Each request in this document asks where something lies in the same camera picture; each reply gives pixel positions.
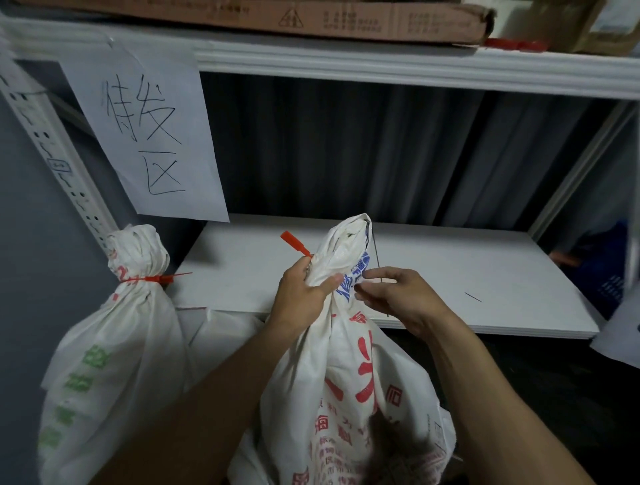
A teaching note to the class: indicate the grey curtain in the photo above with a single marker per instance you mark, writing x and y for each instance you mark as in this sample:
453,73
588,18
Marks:
400,150

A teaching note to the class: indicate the blue bag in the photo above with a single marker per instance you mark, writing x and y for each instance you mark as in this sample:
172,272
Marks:
597,270

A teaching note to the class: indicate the person's right thumb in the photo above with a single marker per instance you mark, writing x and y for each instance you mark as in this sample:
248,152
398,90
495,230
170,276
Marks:
377,286

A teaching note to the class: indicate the white sack with red print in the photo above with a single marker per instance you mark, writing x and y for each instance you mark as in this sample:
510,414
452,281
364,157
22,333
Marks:
345,379

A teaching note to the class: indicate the white paper sheet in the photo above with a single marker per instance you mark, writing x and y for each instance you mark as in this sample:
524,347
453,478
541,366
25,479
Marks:
620,330

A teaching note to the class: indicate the white paper sign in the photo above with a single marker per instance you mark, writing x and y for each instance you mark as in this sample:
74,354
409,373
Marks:
150,135

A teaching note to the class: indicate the person's right hand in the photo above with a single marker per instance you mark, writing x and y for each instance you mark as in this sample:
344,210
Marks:
400,297

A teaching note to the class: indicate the person's right forearm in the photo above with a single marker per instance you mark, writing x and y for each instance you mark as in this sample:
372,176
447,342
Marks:
492,409

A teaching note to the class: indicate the person's left hand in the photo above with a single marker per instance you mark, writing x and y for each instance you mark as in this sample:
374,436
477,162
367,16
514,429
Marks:
292,300

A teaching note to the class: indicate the white metal shelf rack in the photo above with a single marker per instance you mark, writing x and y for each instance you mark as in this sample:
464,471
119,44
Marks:
380,190

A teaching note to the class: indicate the flat brown cardboard box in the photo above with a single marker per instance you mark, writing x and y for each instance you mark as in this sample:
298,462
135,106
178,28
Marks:
280,19

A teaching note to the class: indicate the person's left forearm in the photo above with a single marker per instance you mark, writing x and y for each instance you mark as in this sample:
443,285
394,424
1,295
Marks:
200,414

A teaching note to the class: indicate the white sack with green print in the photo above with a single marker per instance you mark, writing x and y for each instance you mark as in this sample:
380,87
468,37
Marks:
107,369

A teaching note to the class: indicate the red plastic ties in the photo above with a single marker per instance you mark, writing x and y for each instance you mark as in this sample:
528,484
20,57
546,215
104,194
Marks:
515,44

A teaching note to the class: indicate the person's left thumb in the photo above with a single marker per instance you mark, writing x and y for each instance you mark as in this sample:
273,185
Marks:
327,285

